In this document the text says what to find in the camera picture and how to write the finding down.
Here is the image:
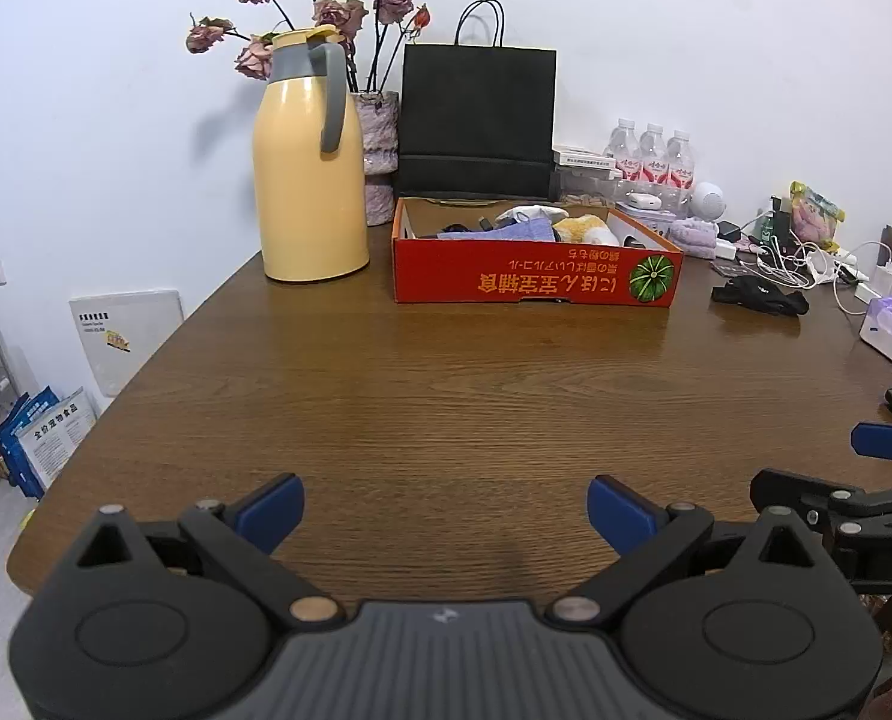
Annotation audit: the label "flat white box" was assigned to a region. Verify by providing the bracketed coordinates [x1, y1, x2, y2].
[553, 145, 618, 169]

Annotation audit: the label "colourful snack packet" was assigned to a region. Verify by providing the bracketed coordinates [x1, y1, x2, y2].
[789, 181, 846, 252]

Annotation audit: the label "white board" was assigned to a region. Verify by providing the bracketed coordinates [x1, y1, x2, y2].
[69, 289, 186, 398]

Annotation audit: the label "white charging cable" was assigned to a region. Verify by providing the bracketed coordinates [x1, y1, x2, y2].
[828, 240, 892, 316]

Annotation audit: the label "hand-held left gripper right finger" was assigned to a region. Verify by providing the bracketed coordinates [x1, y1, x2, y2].
[549, 475, 822, 627]

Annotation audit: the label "white round speaker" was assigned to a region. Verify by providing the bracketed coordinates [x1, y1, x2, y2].
[690, 180, 728, 220]

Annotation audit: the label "black glove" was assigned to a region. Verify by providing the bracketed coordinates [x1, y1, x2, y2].
[711, 276, 811, 316]

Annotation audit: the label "purple fluffy towel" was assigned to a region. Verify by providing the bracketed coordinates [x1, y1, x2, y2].
[667, 217, 719, 256]

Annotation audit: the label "yellow plush toy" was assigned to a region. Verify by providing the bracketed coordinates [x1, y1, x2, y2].
[553, 216, 621, 247]

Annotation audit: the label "red cardboard box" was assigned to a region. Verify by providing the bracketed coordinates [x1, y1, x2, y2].
[392, 196, 685, 308]

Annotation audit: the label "yellow thermos jug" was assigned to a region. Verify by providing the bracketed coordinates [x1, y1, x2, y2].
[253, 26, 372, 284]

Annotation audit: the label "clear plastic container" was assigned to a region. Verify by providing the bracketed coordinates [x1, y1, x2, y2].
[557, 168, 616, 205]

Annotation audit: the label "blue printed bags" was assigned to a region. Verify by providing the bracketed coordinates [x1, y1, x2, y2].
[0, 386, 98, 500]

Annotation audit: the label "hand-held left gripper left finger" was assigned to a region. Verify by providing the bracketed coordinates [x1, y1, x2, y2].
[77, 474, 340, 631]

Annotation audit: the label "purple cloth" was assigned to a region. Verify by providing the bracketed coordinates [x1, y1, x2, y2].
[438, 219, 561, 243]

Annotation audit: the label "black paper bag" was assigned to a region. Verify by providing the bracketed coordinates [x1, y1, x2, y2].
[395, 0, 557, 202]

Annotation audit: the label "pink textured vase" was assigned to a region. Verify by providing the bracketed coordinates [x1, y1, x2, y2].
[354, 90, 402, 227]

